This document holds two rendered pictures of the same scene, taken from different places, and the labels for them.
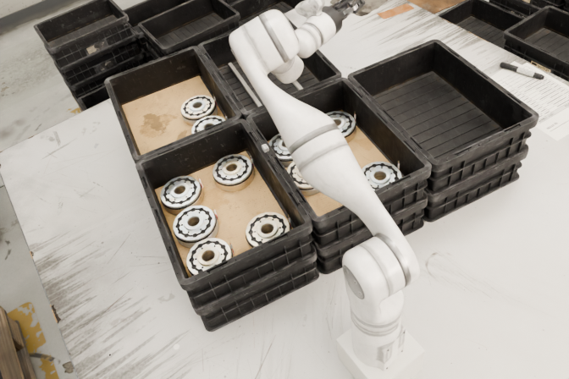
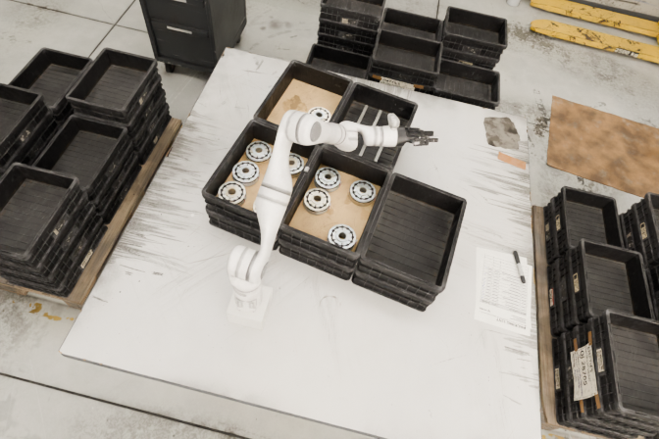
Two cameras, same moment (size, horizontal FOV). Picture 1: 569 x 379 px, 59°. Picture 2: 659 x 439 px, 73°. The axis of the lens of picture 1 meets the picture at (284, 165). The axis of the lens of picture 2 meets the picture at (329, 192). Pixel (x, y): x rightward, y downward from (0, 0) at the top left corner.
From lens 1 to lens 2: 0.73 m
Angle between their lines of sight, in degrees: 20
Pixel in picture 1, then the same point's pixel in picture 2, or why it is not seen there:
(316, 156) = (262, 196)
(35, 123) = (294, 33)
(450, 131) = (411, 253)
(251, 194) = not seen: hidden behind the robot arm
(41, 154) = (244, 67)
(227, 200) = not seen: hidden behind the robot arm
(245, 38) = (287, 119)
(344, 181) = (262, 217)
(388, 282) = (236, 271)
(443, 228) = (354, 292)
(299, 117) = (273, 173)
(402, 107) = (408, 217)
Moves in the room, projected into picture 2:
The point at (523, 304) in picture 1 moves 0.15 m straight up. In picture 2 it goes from (336, 359) to (342, 347)
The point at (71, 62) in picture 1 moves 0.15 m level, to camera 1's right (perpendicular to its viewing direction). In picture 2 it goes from (328, 19) to (346, 29)
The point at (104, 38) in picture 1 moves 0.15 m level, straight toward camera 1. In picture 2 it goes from (357, 20) to (349, 33)
